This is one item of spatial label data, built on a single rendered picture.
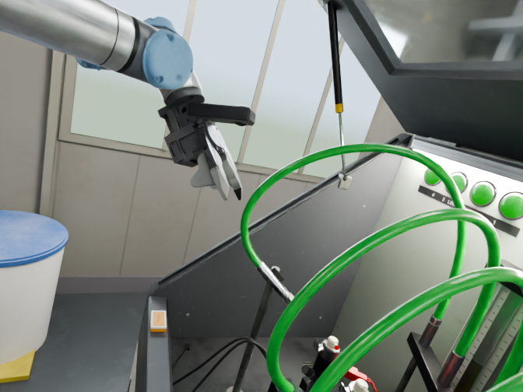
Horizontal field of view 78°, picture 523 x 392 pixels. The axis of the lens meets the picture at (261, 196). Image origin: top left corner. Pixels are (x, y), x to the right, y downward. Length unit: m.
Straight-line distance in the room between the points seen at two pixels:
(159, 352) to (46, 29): 0.53
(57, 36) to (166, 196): 1.74
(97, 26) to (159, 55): 0.07
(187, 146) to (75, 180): 1.53
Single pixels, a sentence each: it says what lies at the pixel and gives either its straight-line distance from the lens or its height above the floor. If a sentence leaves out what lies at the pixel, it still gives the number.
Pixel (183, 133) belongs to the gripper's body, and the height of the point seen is 1.34.
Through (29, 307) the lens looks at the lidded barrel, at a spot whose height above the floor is 0.31.
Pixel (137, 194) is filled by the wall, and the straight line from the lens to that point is 2.10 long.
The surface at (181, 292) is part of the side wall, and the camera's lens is 0.82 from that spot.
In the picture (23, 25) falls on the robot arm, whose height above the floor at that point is 1.44.
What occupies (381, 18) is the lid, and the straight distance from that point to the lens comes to 0.71.
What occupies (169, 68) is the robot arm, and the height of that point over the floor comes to 1.44.
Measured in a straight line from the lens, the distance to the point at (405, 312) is 0.33.
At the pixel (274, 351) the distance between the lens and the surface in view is 0.40.
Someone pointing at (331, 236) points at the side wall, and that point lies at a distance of 0.86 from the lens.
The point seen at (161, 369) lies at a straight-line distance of 0.67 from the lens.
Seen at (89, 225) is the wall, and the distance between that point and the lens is 2.18.
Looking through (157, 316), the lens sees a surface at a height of 0.96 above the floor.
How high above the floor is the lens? 1.43
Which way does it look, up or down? 16 degrees down
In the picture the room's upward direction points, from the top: 16 degrees clockwise
